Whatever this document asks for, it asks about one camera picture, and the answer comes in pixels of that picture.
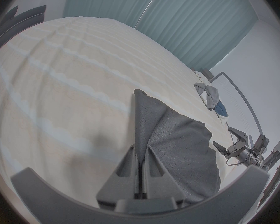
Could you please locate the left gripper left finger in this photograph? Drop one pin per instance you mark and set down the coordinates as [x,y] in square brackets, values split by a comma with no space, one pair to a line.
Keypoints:
[114,189]

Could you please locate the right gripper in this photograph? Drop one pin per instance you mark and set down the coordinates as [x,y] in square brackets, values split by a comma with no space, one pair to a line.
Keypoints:
[241,152]

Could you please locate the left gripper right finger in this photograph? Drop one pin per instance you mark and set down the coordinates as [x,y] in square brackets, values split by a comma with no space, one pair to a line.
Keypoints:
[164,188]

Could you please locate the black long-sleeved top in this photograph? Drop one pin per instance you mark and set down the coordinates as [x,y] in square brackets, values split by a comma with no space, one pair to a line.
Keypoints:
[177,148]

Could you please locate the bed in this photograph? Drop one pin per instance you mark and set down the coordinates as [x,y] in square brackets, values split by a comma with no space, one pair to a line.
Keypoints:
[72,78]

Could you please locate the white garment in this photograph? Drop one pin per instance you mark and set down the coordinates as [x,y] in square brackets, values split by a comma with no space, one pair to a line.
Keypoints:
[223,120]
[203,98]

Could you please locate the dark blue garment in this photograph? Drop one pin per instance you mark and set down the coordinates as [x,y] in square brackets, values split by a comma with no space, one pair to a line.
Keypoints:
[221,108]

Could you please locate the grey garment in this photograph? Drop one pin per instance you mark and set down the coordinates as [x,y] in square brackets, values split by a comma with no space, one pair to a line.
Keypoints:
[212,96]

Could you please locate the white printed pillow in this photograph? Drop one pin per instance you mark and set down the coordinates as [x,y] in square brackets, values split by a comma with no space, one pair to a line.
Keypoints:
[200,77]

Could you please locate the blue-green curtain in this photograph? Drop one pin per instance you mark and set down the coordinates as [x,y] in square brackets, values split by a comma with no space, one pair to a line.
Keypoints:
[107,1]
[196,24]

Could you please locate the black chest of drawers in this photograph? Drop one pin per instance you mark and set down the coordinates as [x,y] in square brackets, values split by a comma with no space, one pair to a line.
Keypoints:
[21,22]

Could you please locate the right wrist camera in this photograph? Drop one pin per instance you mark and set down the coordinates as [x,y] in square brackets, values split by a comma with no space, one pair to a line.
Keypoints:
[261,142]

